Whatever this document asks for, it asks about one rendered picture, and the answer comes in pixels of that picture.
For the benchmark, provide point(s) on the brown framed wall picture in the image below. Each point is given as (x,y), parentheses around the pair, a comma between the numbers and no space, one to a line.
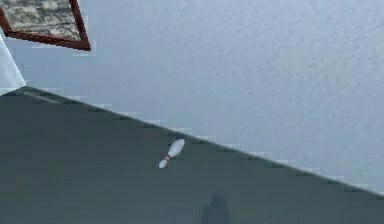
(43,20)

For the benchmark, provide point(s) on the white bowling pin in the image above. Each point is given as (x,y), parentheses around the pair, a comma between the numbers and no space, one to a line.
(174,151)

